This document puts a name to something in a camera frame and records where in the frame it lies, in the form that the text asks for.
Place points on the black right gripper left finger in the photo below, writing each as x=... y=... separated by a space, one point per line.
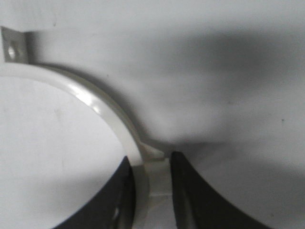
x=113 y=207

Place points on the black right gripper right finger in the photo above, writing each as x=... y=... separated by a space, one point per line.
x=198 y=206

